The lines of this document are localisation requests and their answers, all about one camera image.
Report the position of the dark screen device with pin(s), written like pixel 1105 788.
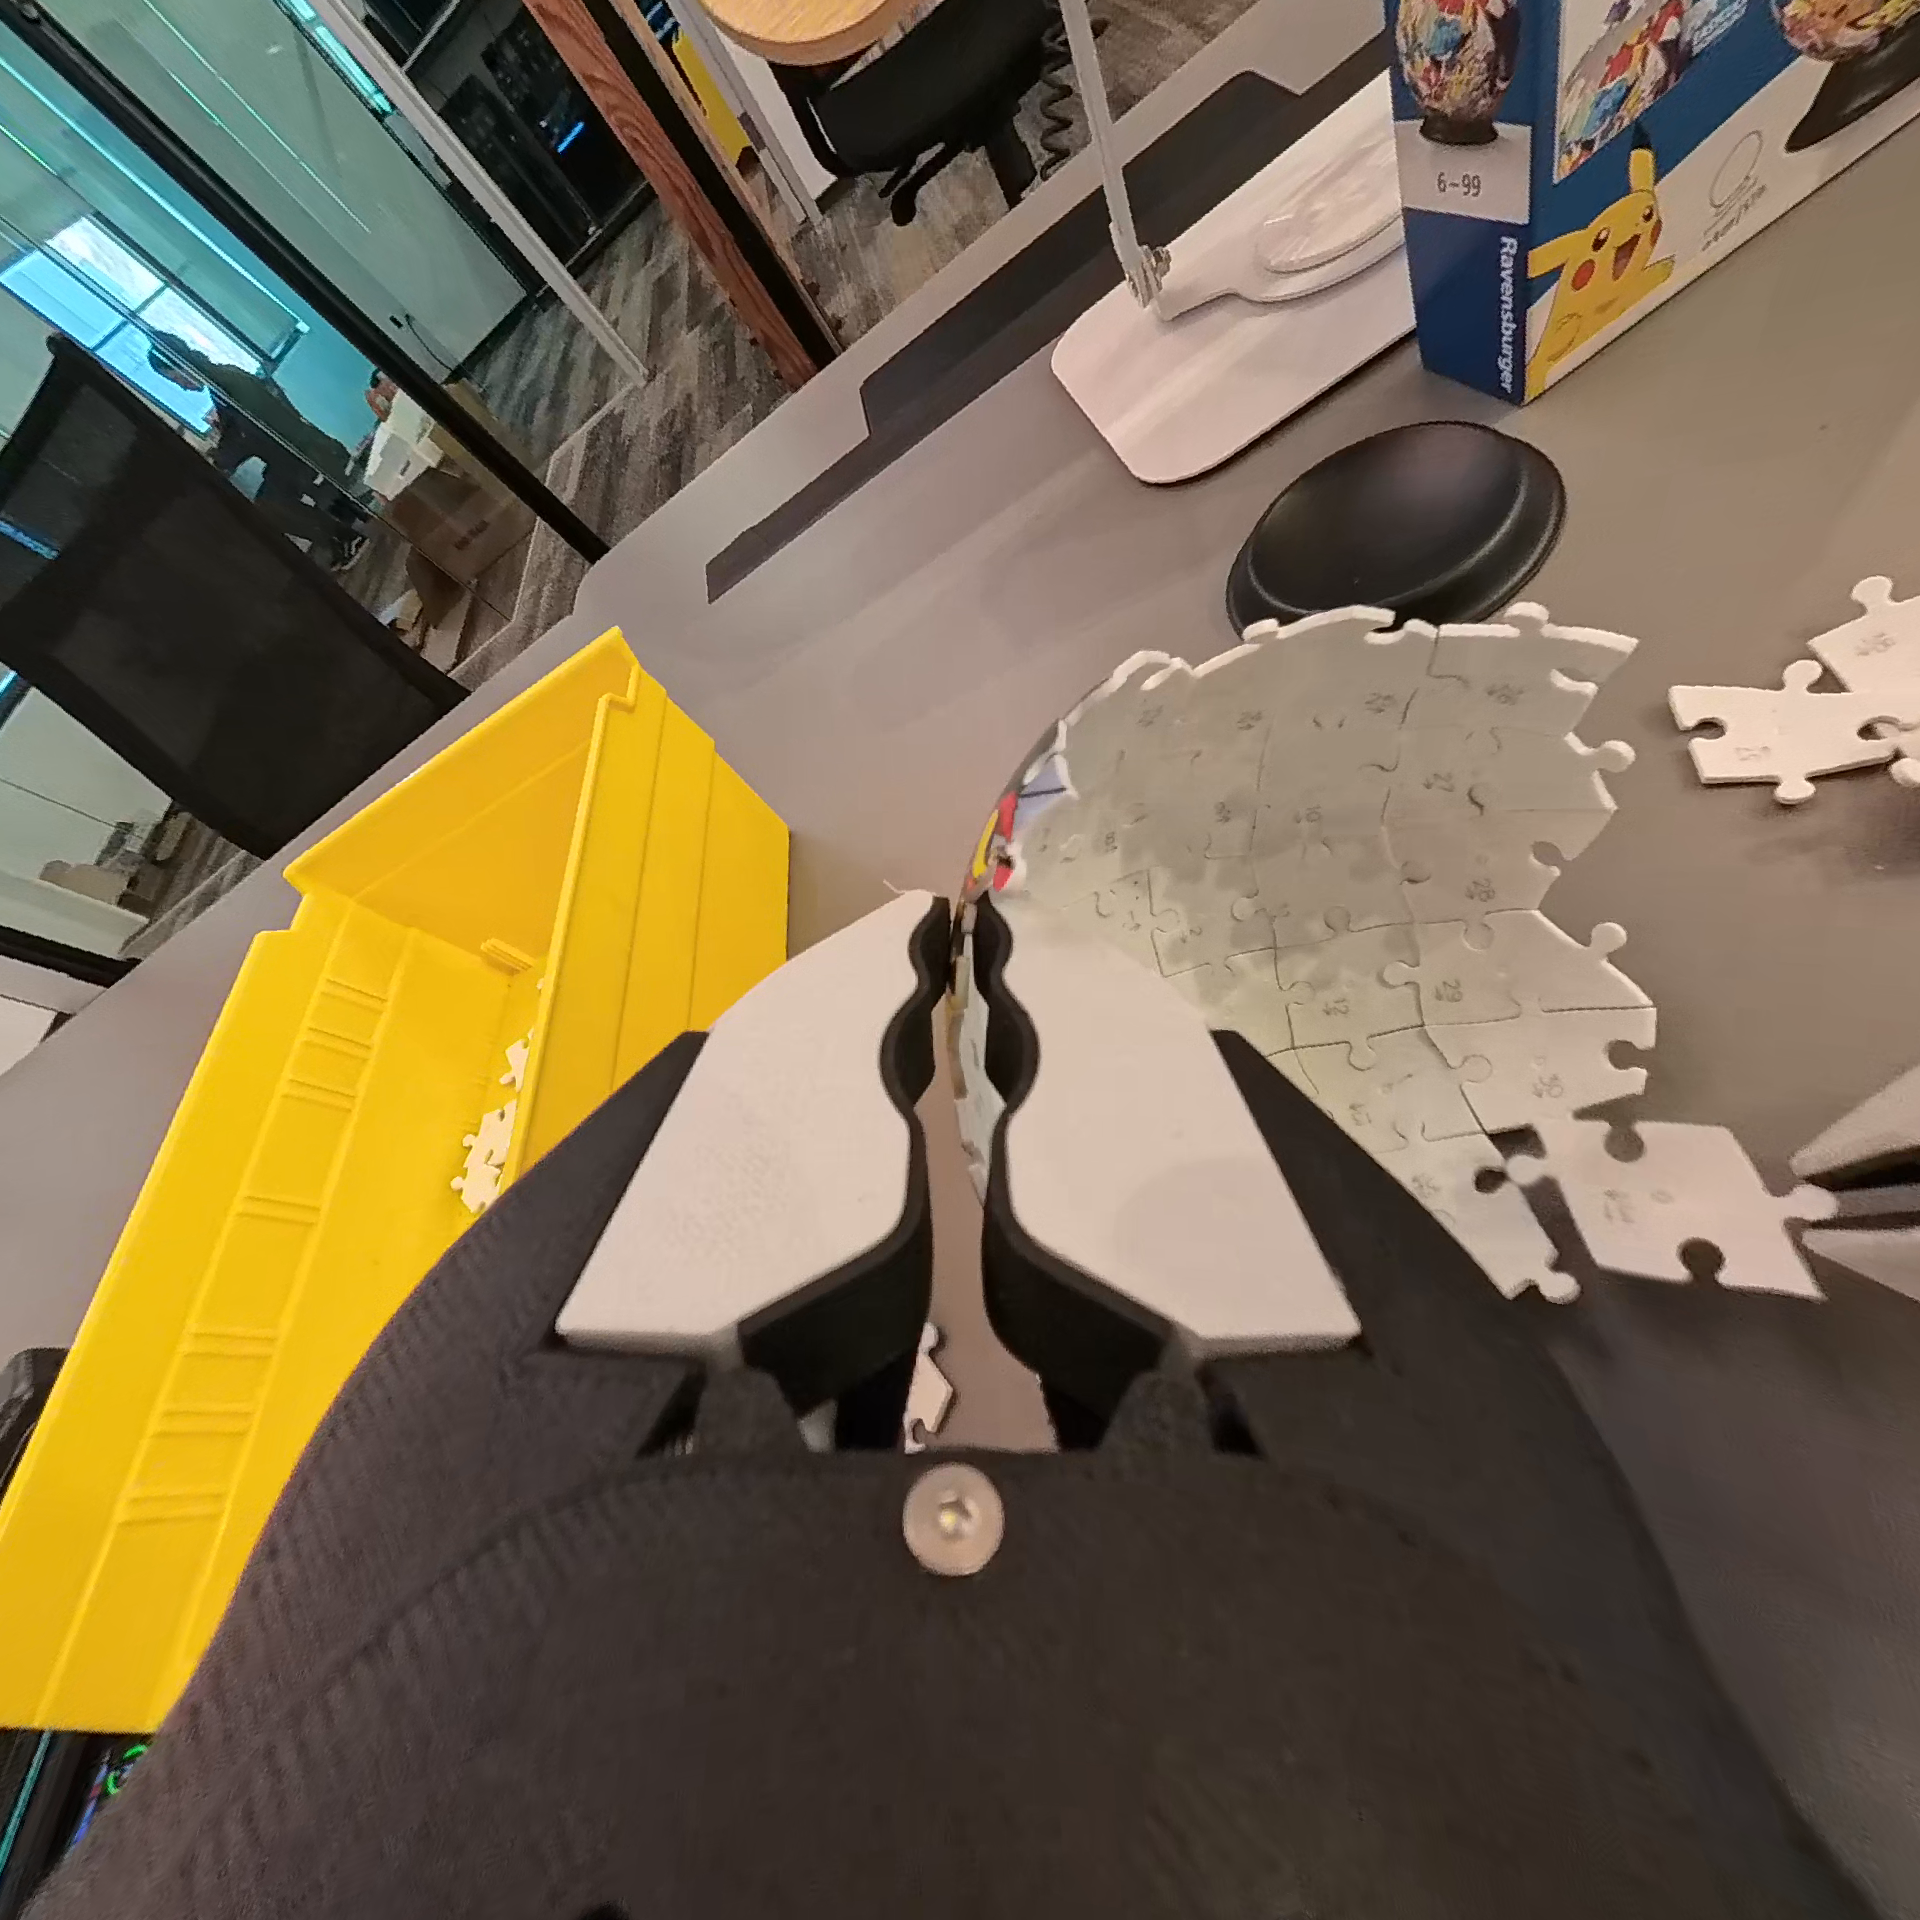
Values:
pixel 59 1815

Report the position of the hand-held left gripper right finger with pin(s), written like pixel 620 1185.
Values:
pixel 1170 1185

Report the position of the blue puzzle box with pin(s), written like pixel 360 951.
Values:
pixel 1650 181

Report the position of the black office chair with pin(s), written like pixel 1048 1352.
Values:
pixel 900 107

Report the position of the white document stand base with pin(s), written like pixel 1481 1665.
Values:
pixel 1201 389

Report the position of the yellow plastic bin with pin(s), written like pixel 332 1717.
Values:
pixel 376 974

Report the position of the partly built puzzle ball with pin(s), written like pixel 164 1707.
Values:
pixel 1349 840

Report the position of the pile of puzzle pieces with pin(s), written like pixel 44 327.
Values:
pixel 487 1141

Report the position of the black round ball stand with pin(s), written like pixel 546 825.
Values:
pixel 1395 525

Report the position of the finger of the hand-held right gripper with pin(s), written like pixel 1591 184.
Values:
pixel 1881 1148
pixel 1891 1212

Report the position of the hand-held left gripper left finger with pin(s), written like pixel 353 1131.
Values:
pixel 720 1172

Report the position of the black monitor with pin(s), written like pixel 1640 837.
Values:
pixel 195 629

